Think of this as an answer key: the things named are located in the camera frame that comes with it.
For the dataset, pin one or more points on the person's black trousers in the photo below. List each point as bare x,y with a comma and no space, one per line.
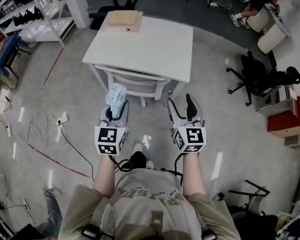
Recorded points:
137,159

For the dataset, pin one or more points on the white cluttered shelf unit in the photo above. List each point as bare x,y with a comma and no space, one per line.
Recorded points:
295,224

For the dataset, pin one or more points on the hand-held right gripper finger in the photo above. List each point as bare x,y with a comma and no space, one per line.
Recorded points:
174,115
195,111

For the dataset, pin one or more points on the row of black bags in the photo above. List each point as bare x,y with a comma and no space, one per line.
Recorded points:
27,16

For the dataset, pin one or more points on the white shelving rack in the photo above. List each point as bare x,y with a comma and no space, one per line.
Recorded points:
47,16

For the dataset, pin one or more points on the tan box with gold print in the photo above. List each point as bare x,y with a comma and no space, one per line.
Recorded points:
122,17

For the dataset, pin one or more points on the person's beige shirt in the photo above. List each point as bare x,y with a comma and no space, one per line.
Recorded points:
90,209

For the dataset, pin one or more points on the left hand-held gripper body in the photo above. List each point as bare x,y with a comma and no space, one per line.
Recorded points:
107,136

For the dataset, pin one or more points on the pink flat box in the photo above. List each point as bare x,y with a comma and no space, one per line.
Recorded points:
137,25

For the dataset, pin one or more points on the white square table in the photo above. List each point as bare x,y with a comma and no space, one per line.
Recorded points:
152,49

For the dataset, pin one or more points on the light grey chair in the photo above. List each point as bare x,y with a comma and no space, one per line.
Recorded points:
135,84

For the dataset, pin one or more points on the grey harness with black buckles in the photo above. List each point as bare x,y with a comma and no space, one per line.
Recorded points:
157,219

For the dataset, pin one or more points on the pale worktable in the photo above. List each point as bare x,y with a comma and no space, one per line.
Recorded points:
298,51

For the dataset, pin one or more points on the red box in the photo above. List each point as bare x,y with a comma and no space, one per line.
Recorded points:
287,120

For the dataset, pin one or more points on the blue table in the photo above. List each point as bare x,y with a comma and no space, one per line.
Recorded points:
5,51

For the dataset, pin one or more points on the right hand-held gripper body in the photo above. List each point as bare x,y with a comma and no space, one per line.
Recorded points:
192,136

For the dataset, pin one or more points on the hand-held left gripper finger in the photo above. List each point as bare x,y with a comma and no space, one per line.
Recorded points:
103,116
125,111

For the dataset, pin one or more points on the white square power socket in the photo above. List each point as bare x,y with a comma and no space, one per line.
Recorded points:
62,120

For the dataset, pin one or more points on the person's white shoe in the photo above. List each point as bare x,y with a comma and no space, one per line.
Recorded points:
150,163
138,147

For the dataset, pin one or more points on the black office chair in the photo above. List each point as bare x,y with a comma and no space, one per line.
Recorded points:
112,10
260,76

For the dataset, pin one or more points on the white cylindrical stool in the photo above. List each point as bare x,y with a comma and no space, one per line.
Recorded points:
271,40
258,21

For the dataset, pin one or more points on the grey metal box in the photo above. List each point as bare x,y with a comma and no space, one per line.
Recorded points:
270,104

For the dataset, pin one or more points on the person's right forearm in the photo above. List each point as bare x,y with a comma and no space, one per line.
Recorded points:
192,176

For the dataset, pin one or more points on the person's left forearm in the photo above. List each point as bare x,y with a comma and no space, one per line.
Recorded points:
105,174

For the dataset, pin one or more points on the white power strip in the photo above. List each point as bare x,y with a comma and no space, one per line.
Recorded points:
26,204
8,130

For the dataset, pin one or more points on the light blue handheld fan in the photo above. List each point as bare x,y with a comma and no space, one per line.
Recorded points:
115,95

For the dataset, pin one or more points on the black metal frame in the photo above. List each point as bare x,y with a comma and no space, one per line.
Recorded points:
250,191

